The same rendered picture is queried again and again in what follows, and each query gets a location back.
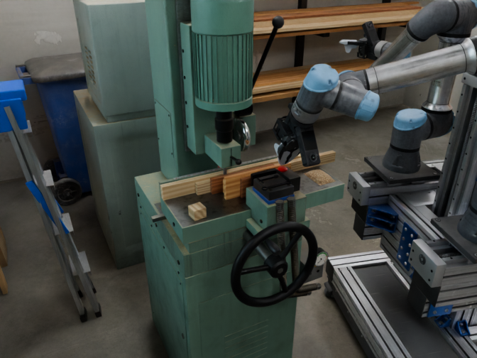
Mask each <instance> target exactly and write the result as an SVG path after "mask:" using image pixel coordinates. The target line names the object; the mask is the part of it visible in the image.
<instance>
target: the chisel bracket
mask: <svg viewBox="0 0 477 358"><path fill-rule="evenodd" d="M204 146H205V153H206V154H207V155H208V156H209V157H210V158H211V159H212V160H213V161H214V162H215V163H216V164H217V165H218V166H219V167H220V168H228V167H231V166H237V165H236V163H235V161H233V160H232V159H230V156H233V157H234V158H237V159H238V158H239V159H241V145H240V144H239V143H237V142H236V141H234V140H233V139H232V142H229V143H219V142H218V141H217V140H216V132H214V133H210V134H205V135H204Z"/></svg>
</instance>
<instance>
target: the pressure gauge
mask: <svg viewBox="0 0 477 358"><path fill-rule="evenodd" d="M328 257H329V255H328V253H327V252H326V251H325V250H323V248H321V247H319V248H318V254H317V261H316V264H315V267H316V266H322V265H323V264H325V263H326V261H327V259H328ZM321 258H322V260H321ZM320 260H321V261H320Z"/></svg>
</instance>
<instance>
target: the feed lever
mask: <svg viewBox="0 0 477 358"><path fill-rule="evenodd" d="M272 25H273V30H272V32H271V34H270V37H269V39H268V42H267V44H266V47H265V50H264V51H263V54H262V57H261V60H260V62H259V64H258V67H257V69H256V72H255V74H254V76H253V88H254V85H255V83H256V80H257V79H258V76H259V73H260V71H261V68H262V66H263V63H264V62H265V59H266V57H267V54H268V51H269V50H270V47H271V45H272V42H273V40H274V37H275V34H276V33H277V31H278V29H279V28H282V27H283V26H284V19H283V17H282V16H276V17H274V18H273V20H272ZM252 112H253V105H251V106H250V107H248V108H246V109H242V110H238V111H234V114H235V115H236V116H247V115H251V114H252Z"/></svg>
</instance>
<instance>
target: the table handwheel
mask: <svg viewBox="0 0 477 358"><path fill-rule="evenodd" d="M282 232H297V233H296V234H295V236H294V237H293V238H292V240H291V241H290V243H289V244H288V245H287V246H286V248H285V249H284V250H283V252H282V253H281V255H274V254H273V253H272V252H271V251H270V250H269V248H268V247H267V246H266V245H265V244H264V243H263V242H264V241H265V240H266V239H268V238H270V237H271V236H273V235H276V234H279V233H282ZM301 236H304V237H305V239H306V240H307V243H308V247H309V253H308V257H307V261H306V264H305V266H304V268H303V269H302V271H301V272H300V274H299V276H298V277H297V278H296V279H295V280H294V281H293V282H292V283H291V284H290V285H289V286H287V285H286V283H285V280H284V278H283V275H285V273H286V272H287V269H288V263H287V262H286V260H285V258H286V256H287V255H288V254H289V252H290V251H291V249H292V248H293V246H294V245H295V244H296V243H297V241H298V240H299V238H300V237H301ZM243 238H244V239H245V240H246V241H247V243H246V244H245V245H244V246H243V248H242V249H241V250H240V252H239V253H238V255H237V257H236V259H235V261H234V264H233V266H232V270H231V288H232V291H233V293H234V295H235V296H236V297H237V299H238V300H239V301H241V302H242V303H243V304H245V305H248V306H251V307H256V308H262V307H268V306H271V305H275V304H277V303H279V302H281V301H283V300H285V299H286V298H289V297H290V296H291V295H292V294H293V293H295V292H296V291H297V290H298V289H299V288H300V287H301V286H302V285H303V284H304V283H305V281H306V280H307V279H308V278H309V276H310V274H311V272H312V270H313V268H314V266H315V264H316V261H317V254H318V244H317V240H316V237H315V235H314V233H313V232H312V230H311V229H310V228H308V227H307V226H305V225H303V224H301V223H299V222H280V223H277V224H273V225H270V226H269V227H266V228H265V229H263V230H261V231H259V232H258V233H257V234H255V235H253V234H252V233H251V232H250V231H249V230H246V231H245V232H244V233H243ZM253 250H254V251H255V252H256V253H257V254H258V255H259V257H261V258H262V260H263V261H264V264H263V265H261V266H255V267H250V268H243V266H244V264H245V262H246V260H247V258H248V257H249V256H250V254H251V253H252V252H253ZM260 271H267V272H268V273H269V274H270V275H271V276H272V277H273V278H278V280H279V282H280V285H281V287H282V289H283V290H282V291H280V292H278V293H276V294H274V295H270V296H268V297H264V298H255V297H252V296H249V295H248V294H246V293H245V292H244V291H243V289H242V287H241V275H245V274H249V273H255V272H260Z"/></svg>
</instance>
